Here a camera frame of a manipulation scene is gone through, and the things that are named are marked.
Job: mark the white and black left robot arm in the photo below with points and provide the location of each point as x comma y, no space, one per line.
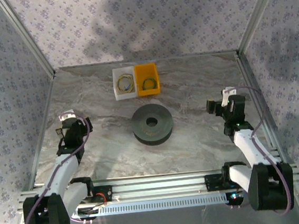
62,165

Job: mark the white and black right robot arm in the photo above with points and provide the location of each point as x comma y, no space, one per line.
247,139

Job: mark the white plastic bin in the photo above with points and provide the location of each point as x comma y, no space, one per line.
125,95

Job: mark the yellow plastic bin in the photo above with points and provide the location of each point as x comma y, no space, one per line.
145,70

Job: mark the black controller board with LEDs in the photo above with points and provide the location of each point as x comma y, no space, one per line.
236,200

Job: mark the aluminium table side rail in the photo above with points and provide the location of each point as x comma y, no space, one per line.
252,81
42,127

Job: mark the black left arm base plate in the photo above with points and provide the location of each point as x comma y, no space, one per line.
107,193

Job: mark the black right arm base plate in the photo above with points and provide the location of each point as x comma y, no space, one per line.
212,182

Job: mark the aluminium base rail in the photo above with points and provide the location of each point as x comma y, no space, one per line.
159,187

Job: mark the aluminium frame post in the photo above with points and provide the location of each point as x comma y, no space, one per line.
25,34
256,14

